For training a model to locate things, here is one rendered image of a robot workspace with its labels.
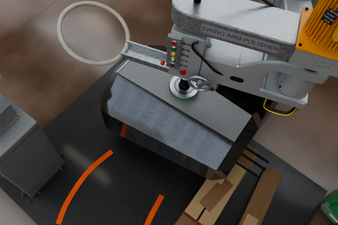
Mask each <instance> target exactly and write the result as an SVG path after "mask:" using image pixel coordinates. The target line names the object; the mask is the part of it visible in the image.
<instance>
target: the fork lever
mask: <svg viewBox="0 0 338 225"><path fill-rule="evenodd" d="M127 43H128V44H129V48H128V50H127V52H126V53H123V52H121V53H120V54H121V55H122V56H123V57H122V58H124V59H127V60H130V61H133V62H136V63H139V64H142V65H146V66H149V67H152V68H155V69H158V70H161V71H164V72H167V73H168V67H166V65H161V64H160V62H161V61H164V62H165V63H166V55H167V52H164V51H160V50H157V49H154V48H151V47H147V46H144V45H141V44H138V43H135V42H132V41H129V40H127ZM210 90H211V91H214V88H211V89H210Z"/></svg>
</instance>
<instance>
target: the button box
mask: <svg viewBox="0 0 338 225"><path fill-rule="evenodd" d="M171 41H176V42H177V45H172V44H171ZM171 47H175V48H176V49H177V50H176V51H172V50H171ZM181 48H182V38H181V37H177V36H174V35H172V34H171V33H169V35H168V38H167V55H166V67H170V68H173V69H176V70H178V69H179V65H180V56H181ZM171 52H174V53H175V54H176V56H175V57H173V56H171V55H170V53H171ZM170 58H175V60H176V61H175V62H172V61H170ZM170 63H173V64H175V67H172V66H170Z"/></svg>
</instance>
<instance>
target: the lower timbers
mask: <svg viewBox="0 0 338 225"><path fill-rule="evenodd" d="M247 147H248V148H250V149H251V150H253V151H254V152H256V153H257V154H260V151H258V150H257V149H255V148H254V147H252V146H251V145H249V144H248V145H247ZM243 154H245V155H246V156H248V157H250V158H251V159H253V160H254V161H255V160H256V158H257V156H256V155H254V154H253V153H251V152H249V151H248V150H246V149H245V150H244V152H243ZM238 161H239V162H240V163H242V164H243V165H245V166H246V167H248V169H250V167H251V166H252V164H253V163H252V162H251V161H249V160H248V159H246V158H245V157H243V156H242V155H241V156H240V158H239V159H238ZM265 168H266V170H265V171H264V170H263V171H262V173H261V175H260V177H259V179H258V181H257V184H256V186H255V188H254V190H253V192H252V194H251V196H250V199H249V201H248V203H247V205H246V207H245V209H244V212H243V214H242V216H241V218H240V220H239V222H238V224H237V225H242V224H243V221H244V219H245V217H246V215H247V214H250V215H252V216H253V217H255V218H256V219H258V220H259V221H258V223H257V225H261V224H262V222H263V219H264V217H265V215H266V212H267V210H268V208H269V205H270V203H271V201H272V198H273V196H274V194H275V191H276V189H277V187H278V184H279V182H280V180H281V177H282V174H280V173H278V172H277V171H275V170H273V169H271V168H269V167H267V166H266V167H265ZM246 173H247V171H246V172H245V173H244V175H243V177H244V176H245V174H246ZM243 177H242V178H241V180H242V179H243ZM241 180H240V182H241ZM240 182H239V183H240ZM238 185H239V184H238ZM238 185H237V187H238ZM237 187H236V188H237ZM235 190H236V189H235ZM205 209H206V208H204V209H203V211H202V212H201V214H200V215H199V217H198V218H197V220H196V221H195V222H194V221H192V220H191V219H190V218H188V217H187V216H186V215H184V213H182V215H181V216H180V218H179V219H178V220H177V222H176V223H175V224H174V225H198V224H197V222H198V220H199V219H200V217H201V215H202V214H203V212H204V211H205Z"/></svg>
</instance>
